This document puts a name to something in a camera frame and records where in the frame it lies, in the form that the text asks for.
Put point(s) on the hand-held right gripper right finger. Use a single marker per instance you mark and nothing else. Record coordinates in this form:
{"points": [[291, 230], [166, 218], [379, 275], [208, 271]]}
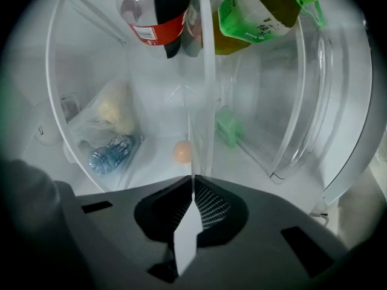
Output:
{"points": [[257, 246]]}

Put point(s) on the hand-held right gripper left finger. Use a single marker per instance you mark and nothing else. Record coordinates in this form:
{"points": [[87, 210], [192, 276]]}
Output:
{"points": [[121, 237]]}

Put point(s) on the white round plate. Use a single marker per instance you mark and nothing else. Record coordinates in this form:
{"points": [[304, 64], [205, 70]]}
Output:
{"points": [[187, 246]]}

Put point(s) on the brown egg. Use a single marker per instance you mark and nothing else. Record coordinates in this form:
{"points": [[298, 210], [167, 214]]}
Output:
{"points": [[181, 151]]}

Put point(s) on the white refrigerator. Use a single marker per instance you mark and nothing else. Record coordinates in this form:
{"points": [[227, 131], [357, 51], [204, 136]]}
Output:
{"points": [[151, 86]]}

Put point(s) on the clear water bottle blue label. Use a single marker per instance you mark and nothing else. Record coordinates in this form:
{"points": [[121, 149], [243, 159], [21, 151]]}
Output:
{"points": [[112, 154]]}

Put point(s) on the green plastic container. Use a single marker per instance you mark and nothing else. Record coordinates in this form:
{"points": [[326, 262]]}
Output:
{"points": [[229, 128]]}

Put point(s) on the clear plastic bag of food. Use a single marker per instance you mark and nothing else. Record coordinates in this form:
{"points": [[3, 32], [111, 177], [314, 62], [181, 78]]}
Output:
{"points": [[115, 110]]}

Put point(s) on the green tea bottle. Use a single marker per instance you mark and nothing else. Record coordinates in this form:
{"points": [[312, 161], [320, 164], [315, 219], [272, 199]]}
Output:
{"points": [[257, 20]]}

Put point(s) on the dark cola bottle red cap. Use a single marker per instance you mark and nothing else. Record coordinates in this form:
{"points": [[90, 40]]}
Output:
{"points": [[166, 11]]}

